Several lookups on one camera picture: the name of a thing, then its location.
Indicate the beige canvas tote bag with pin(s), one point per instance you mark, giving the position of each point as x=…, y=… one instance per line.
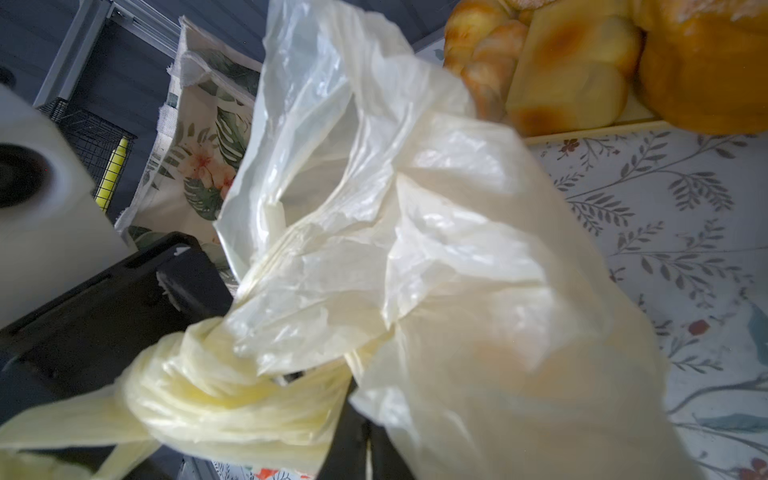
x=203, y=132

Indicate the black wire wall basket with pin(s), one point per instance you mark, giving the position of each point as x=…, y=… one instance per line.
x=102, y=146

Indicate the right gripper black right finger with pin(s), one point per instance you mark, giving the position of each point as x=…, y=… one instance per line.
x=386, y=462

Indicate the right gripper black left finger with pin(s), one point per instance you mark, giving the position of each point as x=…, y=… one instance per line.
x=345, y=444

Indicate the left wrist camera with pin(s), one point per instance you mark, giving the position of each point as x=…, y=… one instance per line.
x=53, y=235

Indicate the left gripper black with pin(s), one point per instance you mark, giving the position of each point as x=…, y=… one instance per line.
x=85, y=338

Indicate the bread rolls tray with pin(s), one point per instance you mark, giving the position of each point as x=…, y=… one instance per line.
x=550, y=67

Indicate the cream plastic grocery bag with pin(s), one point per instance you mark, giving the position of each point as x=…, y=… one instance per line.
x=396, y=258

